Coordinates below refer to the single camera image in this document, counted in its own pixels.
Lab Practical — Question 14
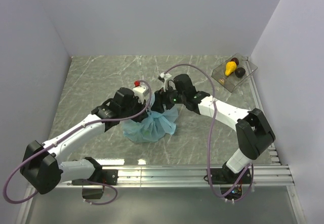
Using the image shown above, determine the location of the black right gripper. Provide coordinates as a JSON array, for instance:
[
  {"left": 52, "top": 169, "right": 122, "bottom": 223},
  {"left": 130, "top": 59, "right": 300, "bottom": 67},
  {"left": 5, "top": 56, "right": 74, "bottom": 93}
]
[{"left": 151, "top": 83, "right": 186, "bottom": 114}]

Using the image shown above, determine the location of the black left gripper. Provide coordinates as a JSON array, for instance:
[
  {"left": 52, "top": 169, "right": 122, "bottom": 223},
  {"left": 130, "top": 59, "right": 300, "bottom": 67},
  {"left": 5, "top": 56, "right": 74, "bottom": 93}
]
[{"left": 120, "top": 96, "right": 148, "bottom": 123}]

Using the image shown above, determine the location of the light blue printed plastic bag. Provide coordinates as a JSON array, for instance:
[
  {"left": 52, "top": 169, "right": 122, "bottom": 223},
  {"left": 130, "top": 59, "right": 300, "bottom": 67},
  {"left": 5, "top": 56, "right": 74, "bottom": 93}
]
[{"left": 121, "top": 95, "right": 179, "bottom": 143}]

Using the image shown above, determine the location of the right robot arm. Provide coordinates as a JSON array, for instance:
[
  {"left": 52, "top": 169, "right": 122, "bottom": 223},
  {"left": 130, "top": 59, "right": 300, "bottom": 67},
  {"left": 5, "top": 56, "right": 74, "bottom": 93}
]
[{"left": 151, "top": 73, "right": 275, "bottom": 183}]

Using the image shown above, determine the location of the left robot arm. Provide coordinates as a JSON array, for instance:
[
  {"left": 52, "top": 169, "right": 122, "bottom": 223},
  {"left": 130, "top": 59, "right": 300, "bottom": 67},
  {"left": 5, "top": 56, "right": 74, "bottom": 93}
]
[{"left": 20, "top": 85, "right": 151, "bottom": 194}]

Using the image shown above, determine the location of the clear plastic fruit bin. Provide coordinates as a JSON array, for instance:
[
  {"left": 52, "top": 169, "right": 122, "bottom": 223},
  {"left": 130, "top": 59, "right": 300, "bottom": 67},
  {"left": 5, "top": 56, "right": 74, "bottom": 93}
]
[{"left": 212, "top": 53, "right": 258, "bottom": 92}]

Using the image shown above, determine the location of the yellow pear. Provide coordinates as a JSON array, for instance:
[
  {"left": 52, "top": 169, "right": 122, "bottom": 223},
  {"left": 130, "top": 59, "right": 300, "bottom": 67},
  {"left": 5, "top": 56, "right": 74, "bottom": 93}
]
[{"left": 225, "top": 61, "right": 237, "bottom": 77}]

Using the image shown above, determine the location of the dark purple plum front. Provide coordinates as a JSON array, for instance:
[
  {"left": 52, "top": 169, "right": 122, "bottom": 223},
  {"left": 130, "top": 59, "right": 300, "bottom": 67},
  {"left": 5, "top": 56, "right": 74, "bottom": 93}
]
[{"left": 234, "top": 67, "right": 246, "bottom": 78}]

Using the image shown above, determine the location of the dark red plum back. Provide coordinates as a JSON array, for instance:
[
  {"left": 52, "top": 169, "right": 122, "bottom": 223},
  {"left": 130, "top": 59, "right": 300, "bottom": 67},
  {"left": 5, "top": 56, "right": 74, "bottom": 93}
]
[{"left": 231, "top": 57, "right": 239, "bottom": 65}]

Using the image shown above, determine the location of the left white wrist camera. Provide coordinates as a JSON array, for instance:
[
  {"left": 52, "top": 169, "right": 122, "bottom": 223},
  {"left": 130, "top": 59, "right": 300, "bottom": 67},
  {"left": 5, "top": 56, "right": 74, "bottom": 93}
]
[{"left": 132, "top": 81, "right": 149, "bottom": 102}]

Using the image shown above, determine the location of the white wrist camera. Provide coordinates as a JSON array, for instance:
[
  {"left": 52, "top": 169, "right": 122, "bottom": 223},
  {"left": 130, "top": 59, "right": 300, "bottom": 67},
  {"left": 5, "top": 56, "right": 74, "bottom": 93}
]
[
  {"left": 158, "top": 72, "right": 172, "bottom": 91},
  {"left": 132, "top": 81, "right": 149, "bottom": 102}
]

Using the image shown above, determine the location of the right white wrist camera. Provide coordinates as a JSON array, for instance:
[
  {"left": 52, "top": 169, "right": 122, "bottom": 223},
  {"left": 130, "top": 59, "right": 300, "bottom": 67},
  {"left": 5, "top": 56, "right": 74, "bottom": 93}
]
[{"left": 158, "top": 72, "right": 172, "bottom": 91}]

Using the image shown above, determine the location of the aluminium side rail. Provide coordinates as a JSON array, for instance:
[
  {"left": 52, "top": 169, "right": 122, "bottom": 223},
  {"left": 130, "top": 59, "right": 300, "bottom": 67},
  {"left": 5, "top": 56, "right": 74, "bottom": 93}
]
[{"left": 244, "top": 56, "right": 280, "bottom": 166}]

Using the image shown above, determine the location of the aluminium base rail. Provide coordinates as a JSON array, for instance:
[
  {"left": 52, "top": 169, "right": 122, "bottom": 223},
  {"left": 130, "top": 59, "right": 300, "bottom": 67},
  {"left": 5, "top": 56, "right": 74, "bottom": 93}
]
[{"left": 25, "top": 165, "right": 296, "bottom": 189}]

